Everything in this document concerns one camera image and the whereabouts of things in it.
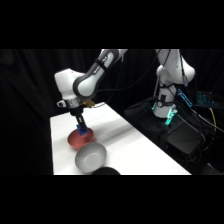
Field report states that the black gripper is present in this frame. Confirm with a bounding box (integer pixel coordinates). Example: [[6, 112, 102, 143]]
[[65, 98, 89, 134]]

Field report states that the blue cube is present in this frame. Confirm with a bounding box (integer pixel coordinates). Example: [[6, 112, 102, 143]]
[[76, 124, 90, 137]]

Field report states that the pink bowl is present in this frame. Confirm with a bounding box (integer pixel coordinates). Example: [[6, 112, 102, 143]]
[[67, 128, 96, 151]]

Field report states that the grey bowl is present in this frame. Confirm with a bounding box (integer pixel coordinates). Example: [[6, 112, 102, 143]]
[[74, 141, 108, 175]]

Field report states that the black bowl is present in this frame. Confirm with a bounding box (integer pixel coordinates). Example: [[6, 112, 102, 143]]
[[91, 166, 121, 176]]

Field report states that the black cloth cover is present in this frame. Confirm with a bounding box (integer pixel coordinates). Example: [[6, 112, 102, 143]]
[[123, 96, 170, 150]]

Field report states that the black curtain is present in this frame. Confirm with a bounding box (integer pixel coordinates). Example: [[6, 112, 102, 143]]
[[0, 49, 224, 176]]

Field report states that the green base light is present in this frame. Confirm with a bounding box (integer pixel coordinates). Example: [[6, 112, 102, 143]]
[[151, 101, 178, 126]]

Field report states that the teal lit electronics board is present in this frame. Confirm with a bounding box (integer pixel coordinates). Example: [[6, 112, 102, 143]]
[[195, 90, 216, 109]]

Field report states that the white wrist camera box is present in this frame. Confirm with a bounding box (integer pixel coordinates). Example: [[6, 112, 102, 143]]
[[56, 99, 68, 109]]

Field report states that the blue cable bracket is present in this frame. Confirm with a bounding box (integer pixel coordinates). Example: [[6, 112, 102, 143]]
[[176, 87, 194, 109]]

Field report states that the yellow cable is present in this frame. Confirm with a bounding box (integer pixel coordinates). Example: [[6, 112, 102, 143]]
[[207, 106, 218, 133]]

